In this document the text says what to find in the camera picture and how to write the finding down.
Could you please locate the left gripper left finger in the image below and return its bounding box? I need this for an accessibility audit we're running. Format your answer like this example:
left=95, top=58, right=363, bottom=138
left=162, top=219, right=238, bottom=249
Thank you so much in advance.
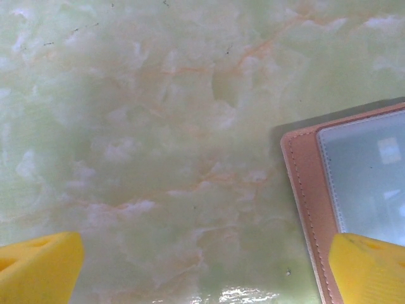
left=0, top=231, right=85, bottom=304

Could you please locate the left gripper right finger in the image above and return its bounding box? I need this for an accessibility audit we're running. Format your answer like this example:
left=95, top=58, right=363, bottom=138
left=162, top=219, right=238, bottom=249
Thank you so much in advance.
left=328, top=233, right=405, bottom=304

